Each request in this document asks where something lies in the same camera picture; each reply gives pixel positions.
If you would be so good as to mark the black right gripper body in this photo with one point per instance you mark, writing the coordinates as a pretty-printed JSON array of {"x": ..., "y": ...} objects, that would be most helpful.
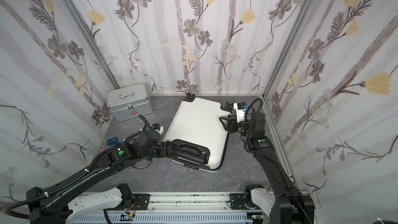
[{"x": 231, "y": 124}]

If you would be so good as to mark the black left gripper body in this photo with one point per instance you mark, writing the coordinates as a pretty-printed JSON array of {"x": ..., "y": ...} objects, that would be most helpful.
[{"x": 168, "y": 149}]

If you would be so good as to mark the white hard-shell suitcase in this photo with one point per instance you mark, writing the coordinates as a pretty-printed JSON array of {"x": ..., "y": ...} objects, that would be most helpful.
[{"x": 198, "y": 138}]

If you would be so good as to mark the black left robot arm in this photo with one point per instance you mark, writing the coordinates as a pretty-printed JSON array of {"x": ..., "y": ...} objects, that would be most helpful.
[{"x": 50, "y": 205}]

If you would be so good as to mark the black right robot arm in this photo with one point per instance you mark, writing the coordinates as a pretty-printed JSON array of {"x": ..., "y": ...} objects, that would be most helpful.
[{"x": 286, "y": 204}]

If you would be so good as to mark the small blue box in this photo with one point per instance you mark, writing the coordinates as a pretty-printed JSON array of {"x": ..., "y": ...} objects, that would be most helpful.
[{"x": 111, "y": 141}]

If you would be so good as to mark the silver aluminium first-aid case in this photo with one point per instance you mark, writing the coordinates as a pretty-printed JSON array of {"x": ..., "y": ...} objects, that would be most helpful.
[{"x": 129, "y": 102}]

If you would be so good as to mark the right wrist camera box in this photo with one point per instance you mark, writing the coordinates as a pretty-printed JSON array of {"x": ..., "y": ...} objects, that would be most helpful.
[{"x": 240, "y": 109}]

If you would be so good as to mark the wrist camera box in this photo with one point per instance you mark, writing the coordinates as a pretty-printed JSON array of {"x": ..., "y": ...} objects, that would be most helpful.
[
  {"x": 240, "y": 109},
  {"x": 158, "y": 128}
]

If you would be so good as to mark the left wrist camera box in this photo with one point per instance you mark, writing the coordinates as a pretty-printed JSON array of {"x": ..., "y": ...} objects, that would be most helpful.
[{"x": 158, "y": 128}]

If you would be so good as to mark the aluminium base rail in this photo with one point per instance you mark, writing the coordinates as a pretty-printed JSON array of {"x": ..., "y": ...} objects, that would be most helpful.
[{"x": 186, "y": 202}]

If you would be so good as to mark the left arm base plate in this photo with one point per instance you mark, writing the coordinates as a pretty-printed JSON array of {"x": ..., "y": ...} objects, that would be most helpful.
[{"x": 139, "y": 202}]

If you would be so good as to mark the white slotted cable duct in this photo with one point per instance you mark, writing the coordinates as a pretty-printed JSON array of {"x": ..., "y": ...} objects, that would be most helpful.
[{"x": 180, "y": 218}]

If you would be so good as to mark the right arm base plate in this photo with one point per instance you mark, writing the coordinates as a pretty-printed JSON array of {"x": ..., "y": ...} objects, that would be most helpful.
[{"x": 237, "y": 201}]

